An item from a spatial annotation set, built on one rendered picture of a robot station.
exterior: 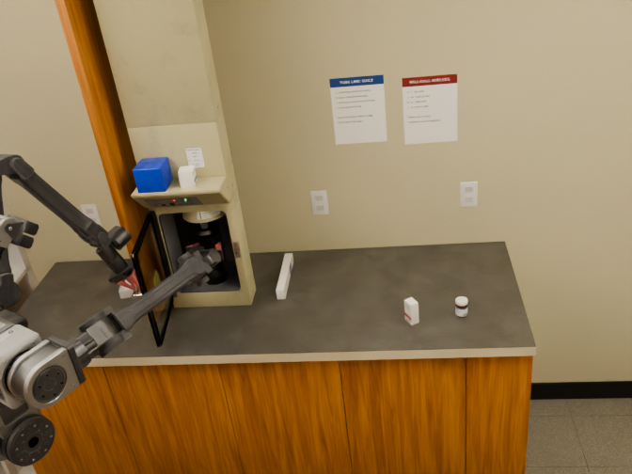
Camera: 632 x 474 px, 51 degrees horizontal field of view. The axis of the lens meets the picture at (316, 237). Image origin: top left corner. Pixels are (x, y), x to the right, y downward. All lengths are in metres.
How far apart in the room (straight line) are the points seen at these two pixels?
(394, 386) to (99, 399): 1.15
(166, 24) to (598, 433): 2.58
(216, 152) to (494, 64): 1.09
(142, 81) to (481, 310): 1.45
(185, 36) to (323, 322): 1.12
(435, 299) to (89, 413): 1.44
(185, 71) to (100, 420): 1.44
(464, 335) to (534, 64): 1.05
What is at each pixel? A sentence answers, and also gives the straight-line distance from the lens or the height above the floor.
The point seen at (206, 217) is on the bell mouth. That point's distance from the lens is 2.53.
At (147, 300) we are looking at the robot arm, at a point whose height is 1.46.
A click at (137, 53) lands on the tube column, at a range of 2.34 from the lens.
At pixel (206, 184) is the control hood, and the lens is 2.37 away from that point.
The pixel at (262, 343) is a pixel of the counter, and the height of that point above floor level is 0.94.
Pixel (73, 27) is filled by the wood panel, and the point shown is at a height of 2.08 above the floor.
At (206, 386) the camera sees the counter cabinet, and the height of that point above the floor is 0.77.
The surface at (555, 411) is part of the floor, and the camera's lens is 3.55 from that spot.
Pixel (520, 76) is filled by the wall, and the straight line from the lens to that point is 2.72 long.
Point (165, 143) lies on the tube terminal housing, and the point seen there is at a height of 1.65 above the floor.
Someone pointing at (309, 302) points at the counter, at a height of 0.94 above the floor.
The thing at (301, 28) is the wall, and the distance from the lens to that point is 2.64.
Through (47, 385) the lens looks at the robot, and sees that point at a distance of 1.74.
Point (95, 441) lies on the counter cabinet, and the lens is 3.02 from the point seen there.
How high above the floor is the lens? 2.47
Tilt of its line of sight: 30 degrees down
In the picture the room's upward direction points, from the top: 7 degrees counter-clockwise
